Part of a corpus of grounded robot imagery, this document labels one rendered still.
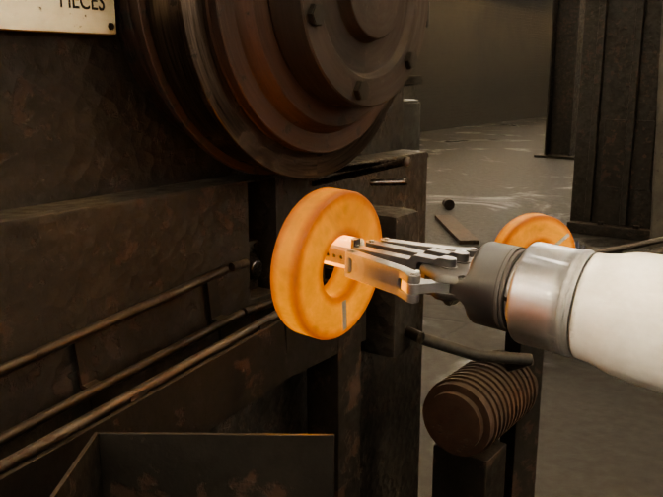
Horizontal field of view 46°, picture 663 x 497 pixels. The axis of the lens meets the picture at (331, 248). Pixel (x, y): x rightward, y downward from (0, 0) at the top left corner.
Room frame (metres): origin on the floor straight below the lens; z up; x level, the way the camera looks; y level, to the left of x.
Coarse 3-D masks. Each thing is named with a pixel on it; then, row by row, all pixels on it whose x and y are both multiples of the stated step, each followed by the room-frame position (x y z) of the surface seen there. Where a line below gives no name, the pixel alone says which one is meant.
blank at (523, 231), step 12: (528, 216) 1.29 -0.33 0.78; (540, 216) 1.28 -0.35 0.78; (504, 228) 1.29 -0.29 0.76; (516, 228) 1.27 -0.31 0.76; (528, 228) 1.28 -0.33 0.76; (540, 228) 1.28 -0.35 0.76; (552, 228) 1.29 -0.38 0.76; (564, 228) 1.30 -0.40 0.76; (504, 240) 1.27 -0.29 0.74; (516, 240) 1.27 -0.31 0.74; (528, 240) 1.28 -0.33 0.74; (540, 240) 1.29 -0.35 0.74; (552, 240) 1.29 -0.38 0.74; (564, 240) 1.30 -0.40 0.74
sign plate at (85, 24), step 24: (0, 0) 0.82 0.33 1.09; (24, 0) 0.84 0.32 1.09; (48, 0) 0.86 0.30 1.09; (72, 0) 0.89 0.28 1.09; (96, 0) 0.91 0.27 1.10; (0, 24) 0.82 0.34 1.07; (24, 24) 0.84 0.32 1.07; (48, 24) 0.86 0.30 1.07; (72, 24) 0.89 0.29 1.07; (96, 24) 0.91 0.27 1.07
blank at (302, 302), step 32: (320, 192) 0.75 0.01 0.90; (352, 192) 0.76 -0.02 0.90; (288, 224) 0.72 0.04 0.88; (320, 224) 0.72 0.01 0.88; (352, 224) 0.77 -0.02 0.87; (288, 256) 0.70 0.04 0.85; (320, 256) 0.72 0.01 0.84; (288, 288) 0.70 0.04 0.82; (320, 288) 0.73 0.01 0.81; (352, 288) 0.77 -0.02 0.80; (288, 320) 0.72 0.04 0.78; (320, 320) 0.73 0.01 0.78; (352, 320) 0.78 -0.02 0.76
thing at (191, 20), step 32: (160, 0) 0.87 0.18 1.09; (192, 0) 0.85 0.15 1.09; (160, 32) 0.88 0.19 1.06; (192, 32) 0.85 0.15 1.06; (192, 64) 0.85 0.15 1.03; (192, 96) 0.89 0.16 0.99; (224, 96) 0.89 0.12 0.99; (224, 128) 0.89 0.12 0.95; (256, 128) 0.93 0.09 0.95; (256, 160) 0.93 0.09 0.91; (288, 160) 0.98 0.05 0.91; (320, 160) 1.03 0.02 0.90
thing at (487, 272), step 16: (480, 256) 0.64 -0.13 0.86; (496, 256) 0.64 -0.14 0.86; (512, 256) 0.64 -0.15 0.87; (432, 272) 0.66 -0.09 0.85; (448, 272) 0.65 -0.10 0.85; (464, 272) 0.66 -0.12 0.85; (480, 272) 0.63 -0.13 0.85; (496, 272) 0.63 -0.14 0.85; (464, 288) 0.64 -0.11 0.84; (480, 288) 0.63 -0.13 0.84; (496, 288) 0.62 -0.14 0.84; (464, 304) 0.64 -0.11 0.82; (480, 304) 0.63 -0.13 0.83; (496, 304) 0.62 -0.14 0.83; (480, 320) 0.64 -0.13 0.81; (496, 320) 0.62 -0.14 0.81
